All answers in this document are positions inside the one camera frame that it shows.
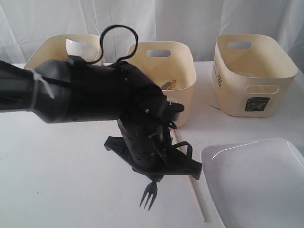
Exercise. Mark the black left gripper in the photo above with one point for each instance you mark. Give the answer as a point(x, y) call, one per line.
point(146, 144)

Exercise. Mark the steel fork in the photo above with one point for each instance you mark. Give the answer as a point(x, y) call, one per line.
point(149, 195)

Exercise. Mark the light wooden chopstick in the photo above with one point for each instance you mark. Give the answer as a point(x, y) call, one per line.
point(196, 197)

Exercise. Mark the steel table knife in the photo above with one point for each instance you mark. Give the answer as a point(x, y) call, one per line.
point(168, 85)

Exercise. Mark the white ceramic bowl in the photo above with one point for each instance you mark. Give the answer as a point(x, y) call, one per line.
point(81, 49)

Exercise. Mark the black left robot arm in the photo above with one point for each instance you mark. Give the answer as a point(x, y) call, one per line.
point(65, 91)

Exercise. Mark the cream bin with triangle mark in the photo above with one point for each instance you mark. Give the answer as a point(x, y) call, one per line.
point(164, 61)

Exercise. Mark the white square plate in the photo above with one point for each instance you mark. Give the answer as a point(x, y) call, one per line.
point(257, 184)

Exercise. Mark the cream bin with square mark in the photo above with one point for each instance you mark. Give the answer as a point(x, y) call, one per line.
point(251, 74)

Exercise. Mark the cream bin with circle mark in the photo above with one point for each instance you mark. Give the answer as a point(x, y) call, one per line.
point(55, 48)

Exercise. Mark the white backdrop curtain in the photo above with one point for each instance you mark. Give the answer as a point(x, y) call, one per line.
point(26, 24)

